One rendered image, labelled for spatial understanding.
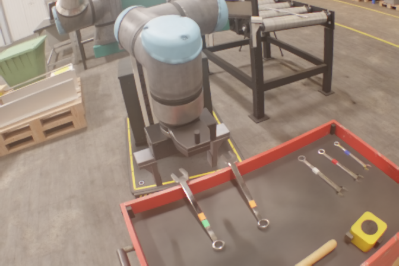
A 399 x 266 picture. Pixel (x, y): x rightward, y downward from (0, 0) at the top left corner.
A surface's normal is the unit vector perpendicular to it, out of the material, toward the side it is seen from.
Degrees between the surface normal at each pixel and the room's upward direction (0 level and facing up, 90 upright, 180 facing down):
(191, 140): 12
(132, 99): 90
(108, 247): 0
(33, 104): 90
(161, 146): 102
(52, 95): 90
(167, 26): 17
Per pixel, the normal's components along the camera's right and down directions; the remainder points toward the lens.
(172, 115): -0.07, 0.69
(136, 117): 0.23, 0.48
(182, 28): 0.02, -0.68
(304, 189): -0.11, -0.84
